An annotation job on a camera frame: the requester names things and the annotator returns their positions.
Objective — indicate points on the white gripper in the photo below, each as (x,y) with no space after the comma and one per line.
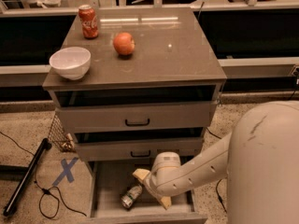
(151,183)

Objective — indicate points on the white green 7up can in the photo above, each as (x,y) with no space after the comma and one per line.
(131,195)

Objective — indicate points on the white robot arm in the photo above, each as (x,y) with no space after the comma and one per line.
(259,159)

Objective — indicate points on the middle grey drawer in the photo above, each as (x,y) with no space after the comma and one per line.
(125,150)

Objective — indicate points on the bottom grey open drawer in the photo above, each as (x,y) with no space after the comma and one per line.
(112,179)

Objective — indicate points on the top grey drawer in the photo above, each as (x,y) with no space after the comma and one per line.
(114,118)

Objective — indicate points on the grey drawer cabinet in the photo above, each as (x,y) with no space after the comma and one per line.
(172,63)

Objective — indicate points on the red Coca-Cola can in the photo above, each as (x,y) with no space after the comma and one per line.
(88,20)

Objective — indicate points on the blue tape cross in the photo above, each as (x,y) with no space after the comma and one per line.
(66,172)

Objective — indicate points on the black bar left floor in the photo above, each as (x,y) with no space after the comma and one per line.
(11,206)

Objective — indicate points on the red apple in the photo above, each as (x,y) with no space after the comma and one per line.
(124,44)

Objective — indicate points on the white bowl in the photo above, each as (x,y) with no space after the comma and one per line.
(71,63)

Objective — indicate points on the wire mesh basket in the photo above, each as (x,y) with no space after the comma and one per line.
(58,137)

